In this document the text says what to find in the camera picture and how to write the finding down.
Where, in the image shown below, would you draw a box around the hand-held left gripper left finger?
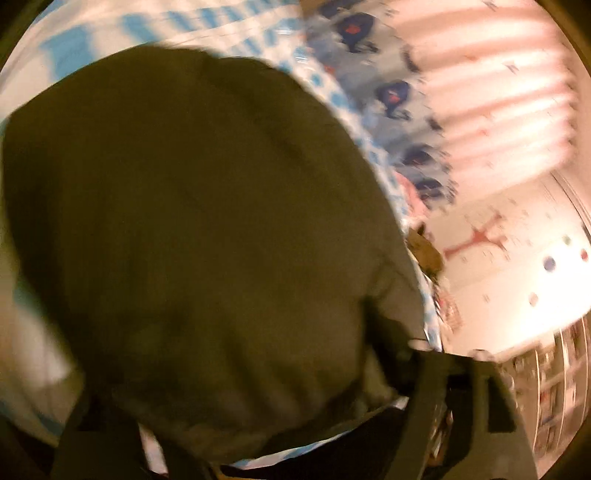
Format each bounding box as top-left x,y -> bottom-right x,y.
48,392 -> 158,480

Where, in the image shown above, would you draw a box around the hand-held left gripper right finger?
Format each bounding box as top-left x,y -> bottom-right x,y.
402,348 -> 541,480

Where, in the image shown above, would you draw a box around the dark green puffer jacket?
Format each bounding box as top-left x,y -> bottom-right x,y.
0,44 -> 428,462

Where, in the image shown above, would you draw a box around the pink crumpled clothes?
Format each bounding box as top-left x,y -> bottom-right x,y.
394,173 -> 432,217

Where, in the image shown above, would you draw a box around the bookshelf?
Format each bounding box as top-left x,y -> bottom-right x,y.
503,314 -> 591,467

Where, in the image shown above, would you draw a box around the brown soft item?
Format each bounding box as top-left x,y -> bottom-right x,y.
406,224 -> 446,275

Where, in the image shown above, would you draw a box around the whale print curtain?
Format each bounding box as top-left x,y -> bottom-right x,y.
300,0 -> 578,217

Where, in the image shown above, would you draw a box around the blue checkered bed cover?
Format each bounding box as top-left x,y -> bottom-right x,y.
0,0 -> 444,480

